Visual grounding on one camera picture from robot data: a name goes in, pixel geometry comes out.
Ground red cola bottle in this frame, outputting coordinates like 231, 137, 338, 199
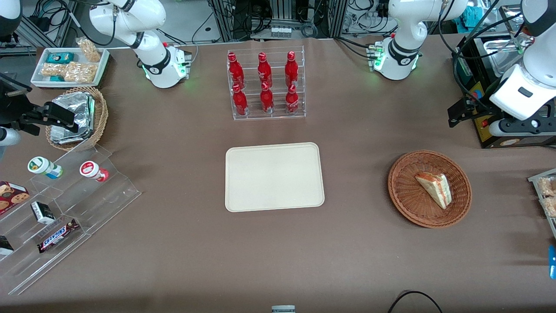
257, 52, 274, 89
260, 82, 275, 114
285, 84, 300, 115
232, 84, 249, 117
228, 52, 246, 90
285, 51, 300, 87

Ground triangular sandwich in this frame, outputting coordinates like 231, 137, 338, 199
415, 172, 453, 210

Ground black cable loop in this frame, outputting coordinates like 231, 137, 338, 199
387, 290, 443, 313

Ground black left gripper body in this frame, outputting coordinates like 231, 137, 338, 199
462, 97, 501, 127

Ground red chocolate cookie box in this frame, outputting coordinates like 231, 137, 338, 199
0, 180, 30, 216

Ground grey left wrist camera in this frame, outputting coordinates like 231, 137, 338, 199
488, 117, 556, 138

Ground clear acrylic bottle rack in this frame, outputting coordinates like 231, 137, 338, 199
226, 45, 307, 121

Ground grey tray with snacks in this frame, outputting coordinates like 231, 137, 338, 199
527, 168, 556, 240

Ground silver foil wrapped packs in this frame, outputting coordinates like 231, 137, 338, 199
50, 92, 96, 145

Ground clear bag of crackers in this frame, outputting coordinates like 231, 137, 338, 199
540, 196, 556, 218
537, 176, 556, 197

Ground clear bag of peanuts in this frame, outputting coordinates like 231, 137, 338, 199
64, 61, 99, 84
41, 63, 70, 79
76, 37, 102, 63

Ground beige rectangular serving tray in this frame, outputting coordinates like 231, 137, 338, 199
225, 142, 325, 213

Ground clear acrylic stepped shelf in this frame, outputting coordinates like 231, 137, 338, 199
0, 143, 142, 296

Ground white rectangular snack tray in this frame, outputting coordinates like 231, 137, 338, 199
30, 47, 110, 88

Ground brown snickers bar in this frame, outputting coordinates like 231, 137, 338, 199
36, 218, 80, 254

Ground deep tan wicker basket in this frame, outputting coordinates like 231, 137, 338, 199
45, 87, 109, 152

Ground shallow round brown wicker basket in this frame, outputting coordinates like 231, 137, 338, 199
388, 150, 473, 229

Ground green lid yogurt cup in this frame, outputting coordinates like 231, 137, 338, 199
27, 156, 63, 180

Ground red lid yogurt cup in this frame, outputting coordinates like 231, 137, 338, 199
79, 160, 109, 183

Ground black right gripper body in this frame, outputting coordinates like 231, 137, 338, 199
0, 73, 34, 132

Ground black food warmer machine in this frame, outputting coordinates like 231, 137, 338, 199
452, 33, 556, 150

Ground small black white box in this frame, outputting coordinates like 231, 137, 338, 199
30, 201, 56, 225

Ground steel warmer pan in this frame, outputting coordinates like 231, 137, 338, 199
483, 38, 524, 78

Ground teal plastic bag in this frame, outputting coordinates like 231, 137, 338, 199
460, 6, 498, 27

